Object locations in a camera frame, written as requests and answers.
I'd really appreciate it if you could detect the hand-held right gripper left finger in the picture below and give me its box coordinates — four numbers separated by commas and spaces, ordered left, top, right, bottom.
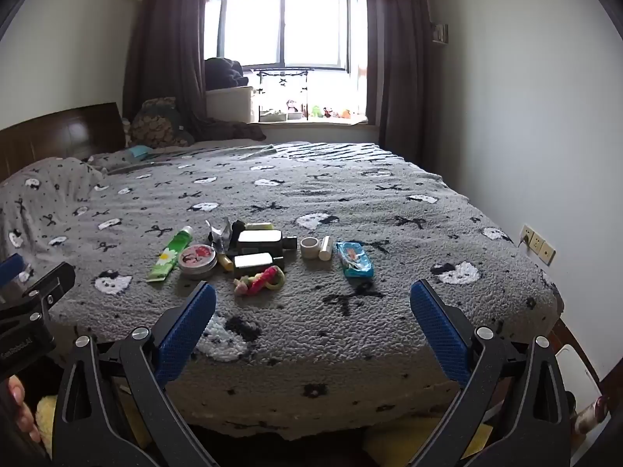
51, 279, 220, 467

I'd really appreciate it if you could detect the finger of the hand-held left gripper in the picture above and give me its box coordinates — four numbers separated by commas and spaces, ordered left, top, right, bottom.
0, 253, 25, 298
0, 262, 76, 330

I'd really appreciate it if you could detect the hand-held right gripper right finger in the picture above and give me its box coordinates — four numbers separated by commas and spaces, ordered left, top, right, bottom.
410, 279, 572, 467

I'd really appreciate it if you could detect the round tin with pink lid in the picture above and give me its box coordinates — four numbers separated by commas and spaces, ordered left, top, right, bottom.
178, 244, 218, 280

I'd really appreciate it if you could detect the green daisy print tube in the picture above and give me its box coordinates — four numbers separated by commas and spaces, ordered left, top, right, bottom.
147, 226, 194, 283

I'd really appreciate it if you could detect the colourful plastic toy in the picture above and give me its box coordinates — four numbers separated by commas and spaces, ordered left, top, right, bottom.
234, 265, 285, 297

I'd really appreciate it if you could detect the green box with label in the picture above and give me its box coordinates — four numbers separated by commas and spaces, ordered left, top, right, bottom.
234, 252, 286, 278

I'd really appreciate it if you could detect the silver wrapper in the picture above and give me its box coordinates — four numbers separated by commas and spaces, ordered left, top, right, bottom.
205, 218, 232, 254

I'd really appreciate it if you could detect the black white box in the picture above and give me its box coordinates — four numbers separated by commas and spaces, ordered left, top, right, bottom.
237, 230, 297, 258

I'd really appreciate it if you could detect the person's left hand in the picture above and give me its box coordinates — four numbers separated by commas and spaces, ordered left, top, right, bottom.
6, 374, 44, 444

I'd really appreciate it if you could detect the blue plastic packet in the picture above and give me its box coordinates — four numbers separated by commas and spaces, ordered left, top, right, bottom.
336, 241, 375, 279

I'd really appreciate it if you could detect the brown wooden stand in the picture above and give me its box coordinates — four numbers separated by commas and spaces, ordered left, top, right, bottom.
552, 318, 609, 443

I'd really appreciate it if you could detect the dark wooden headboard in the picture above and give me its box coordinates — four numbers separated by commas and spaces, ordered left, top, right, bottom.
0, 102, 127, 183

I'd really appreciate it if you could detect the grey printed blanket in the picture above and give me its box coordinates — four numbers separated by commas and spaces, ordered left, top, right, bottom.
0, 141, 565, 441

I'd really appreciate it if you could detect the dark patterned pillow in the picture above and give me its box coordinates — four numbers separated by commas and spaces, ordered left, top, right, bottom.
127, 97, 195, 149

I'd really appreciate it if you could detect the white storage box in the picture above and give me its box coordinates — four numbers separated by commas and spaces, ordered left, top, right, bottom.
204, 86, 256, 122

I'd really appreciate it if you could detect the dark brown curtain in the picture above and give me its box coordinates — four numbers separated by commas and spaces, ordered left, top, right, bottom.
121, 0, 220, 142
363, 0, 436, 156

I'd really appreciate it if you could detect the dark clothes pile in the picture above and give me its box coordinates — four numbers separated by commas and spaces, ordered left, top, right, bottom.
204, 57, 251, 91

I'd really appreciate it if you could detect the window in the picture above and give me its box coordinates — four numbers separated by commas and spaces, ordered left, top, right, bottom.
203, 0, 368, 122

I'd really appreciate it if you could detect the black wire rack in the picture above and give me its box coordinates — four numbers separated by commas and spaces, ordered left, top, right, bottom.
250, 67, 312, 120

